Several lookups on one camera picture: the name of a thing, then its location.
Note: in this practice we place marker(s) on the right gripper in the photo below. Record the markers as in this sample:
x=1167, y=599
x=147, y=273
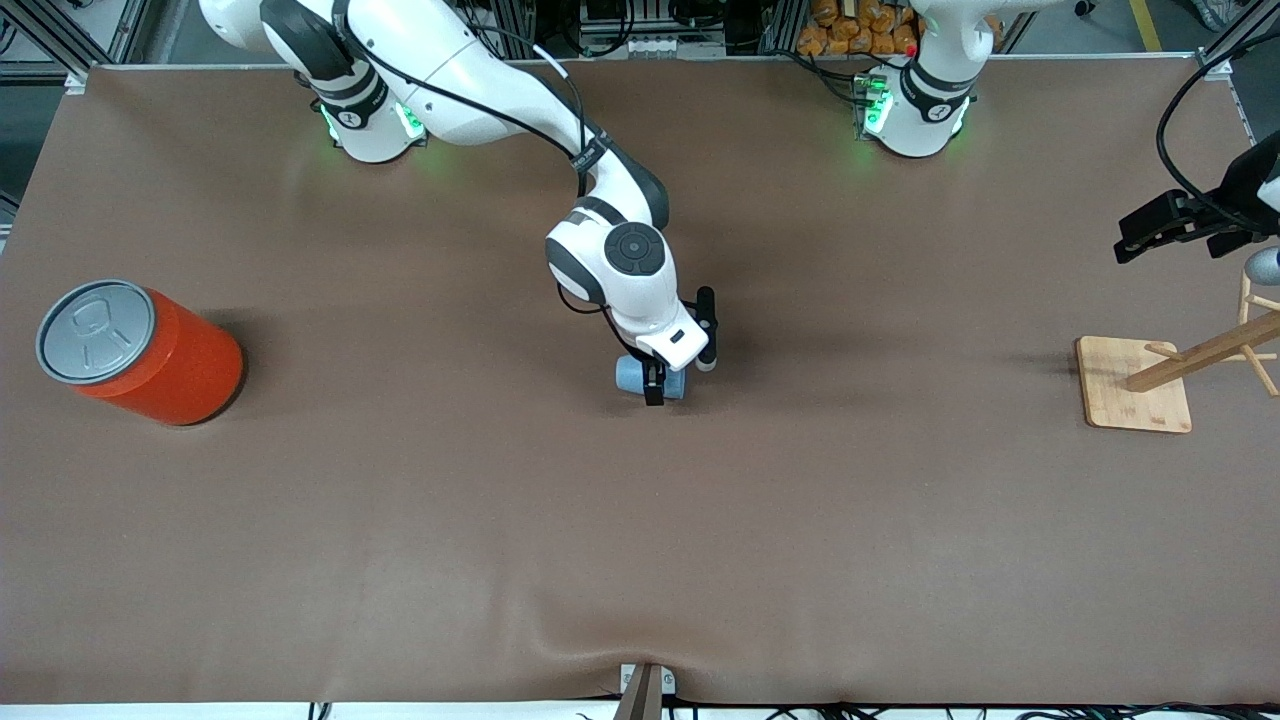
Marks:
x=654, y=381

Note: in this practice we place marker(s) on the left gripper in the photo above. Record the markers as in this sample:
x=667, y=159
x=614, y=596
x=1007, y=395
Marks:
x=1243, y=189

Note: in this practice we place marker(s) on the light blue plastic cup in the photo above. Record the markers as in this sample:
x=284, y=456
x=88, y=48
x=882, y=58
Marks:
x=632, y=375

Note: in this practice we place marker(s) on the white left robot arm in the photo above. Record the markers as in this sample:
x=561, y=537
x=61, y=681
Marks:
x=925, y=110

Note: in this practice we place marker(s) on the wooden cup tree stand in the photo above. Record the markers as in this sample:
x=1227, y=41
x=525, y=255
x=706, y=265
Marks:
x=1130, y=395

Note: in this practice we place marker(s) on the brown table mat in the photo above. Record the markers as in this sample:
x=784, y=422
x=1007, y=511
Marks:
x=640, y=500

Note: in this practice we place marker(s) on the white terminal block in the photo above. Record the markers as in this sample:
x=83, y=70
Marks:
x=670, y=45

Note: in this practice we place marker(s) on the orange snack packets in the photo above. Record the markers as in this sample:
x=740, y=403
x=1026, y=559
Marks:
x=850, y=25

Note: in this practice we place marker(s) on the orange can with grey lid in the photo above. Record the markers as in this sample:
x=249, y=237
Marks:
x=150, y=360

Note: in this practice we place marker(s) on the aluminium corner frame profile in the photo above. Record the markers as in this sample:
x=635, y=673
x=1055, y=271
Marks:
x=1222, y=62

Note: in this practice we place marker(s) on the metal table edge bracket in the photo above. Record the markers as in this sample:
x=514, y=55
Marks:
x=640, y=695

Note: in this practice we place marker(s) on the aluminium frame post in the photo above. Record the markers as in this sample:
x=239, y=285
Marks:
x=780, y=25
x=515, y=25

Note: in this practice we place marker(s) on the aluminium diagonal frame profile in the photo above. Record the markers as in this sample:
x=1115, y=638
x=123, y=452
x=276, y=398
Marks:
x=55, y=35

